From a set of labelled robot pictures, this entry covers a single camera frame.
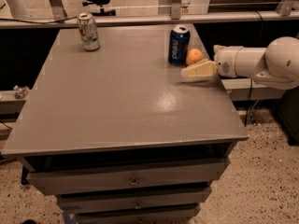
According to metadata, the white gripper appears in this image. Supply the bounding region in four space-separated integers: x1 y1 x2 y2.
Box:
180 45 243 78

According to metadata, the orange fruit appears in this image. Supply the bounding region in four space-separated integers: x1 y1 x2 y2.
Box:
186 49 203 65

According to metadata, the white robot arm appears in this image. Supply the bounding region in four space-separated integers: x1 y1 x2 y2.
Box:
180 36 299 90

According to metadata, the blue pepsi can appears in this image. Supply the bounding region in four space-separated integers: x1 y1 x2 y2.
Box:
168 25 191 65

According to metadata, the green 7up can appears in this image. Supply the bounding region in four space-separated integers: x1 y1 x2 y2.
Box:
78 12 100 51

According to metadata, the grey drawer cabinet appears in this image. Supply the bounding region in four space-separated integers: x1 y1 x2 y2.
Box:
1 23 249 224

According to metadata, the grey bottom drawer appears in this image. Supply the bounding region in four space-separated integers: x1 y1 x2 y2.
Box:
76 204 199 224

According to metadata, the grey drawer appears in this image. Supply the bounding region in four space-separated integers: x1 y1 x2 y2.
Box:
58 186 211 214
27 158 228 195
76 204 199 224

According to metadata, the grey top drawer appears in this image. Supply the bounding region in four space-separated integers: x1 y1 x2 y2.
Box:
27 158 228 195

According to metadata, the small shiny crumpled object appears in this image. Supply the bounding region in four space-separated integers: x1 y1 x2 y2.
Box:
13 86 30 99

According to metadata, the grey middle drawer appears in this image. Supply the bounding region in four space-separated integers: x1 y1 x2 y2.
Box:
58 186 211 214

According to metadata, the white pipe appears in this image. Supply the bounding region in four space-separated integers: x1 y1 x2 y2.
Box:
5 0 32 19

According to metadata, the grey metal rail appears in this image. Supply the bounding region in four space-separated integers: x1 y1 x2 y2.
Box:
0 10 299 29

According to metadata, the black cable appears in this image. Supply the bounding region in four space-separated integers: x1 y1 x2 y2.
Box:
0 15 78 25

